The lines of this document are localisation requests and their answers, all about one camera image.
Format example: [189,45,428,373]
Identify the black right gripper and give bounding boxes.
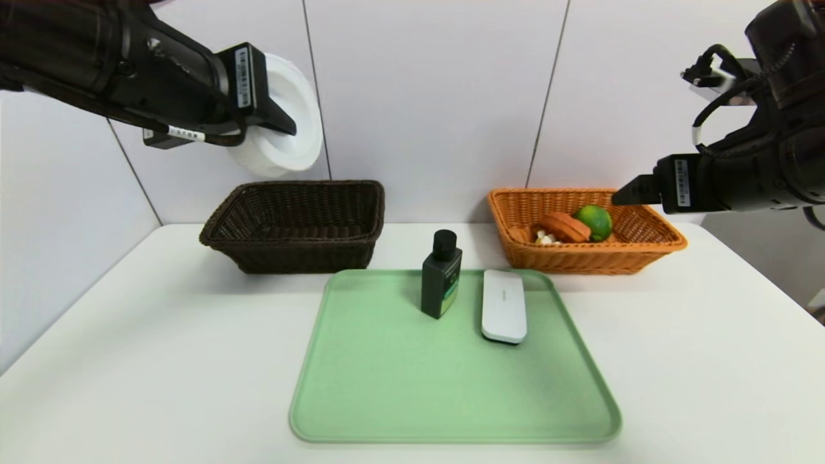
[612,153,763,215]

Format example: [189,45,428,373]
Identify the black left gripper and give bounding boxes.
[155,14,297,150]

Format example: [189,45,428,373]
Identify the white round plastic container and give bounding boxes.
[226,53,323,180]

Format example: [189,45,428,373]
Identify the green lime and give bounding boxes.
[572,204,613,242]

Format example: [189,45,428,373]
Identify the white rectangular case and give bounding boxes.
[481,269,528,345]

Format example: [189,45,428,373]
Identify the dark green pump bottle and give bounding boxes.
[421,229,463,320]

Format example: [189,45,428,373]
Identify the orange wicker basket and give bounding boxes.
[487,188,688,276]

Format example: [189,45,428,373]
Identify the dark brown wicker basket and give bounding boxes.
[199,180,385,275]

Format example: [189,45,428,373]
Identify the light green plastic tray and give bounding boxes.
[289,269,623,444]

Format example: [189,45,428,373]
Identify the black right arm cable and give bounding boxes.
[691,44,797,155]

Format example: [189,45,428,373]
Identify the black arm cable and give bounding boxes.
[143,122,249,150]
[691,44,797,155]

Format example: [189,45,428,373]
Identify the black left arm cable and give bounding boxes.
[143,122,249,150]

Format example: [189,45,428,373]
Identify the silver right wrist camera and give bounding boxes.
[682,44,761,107]

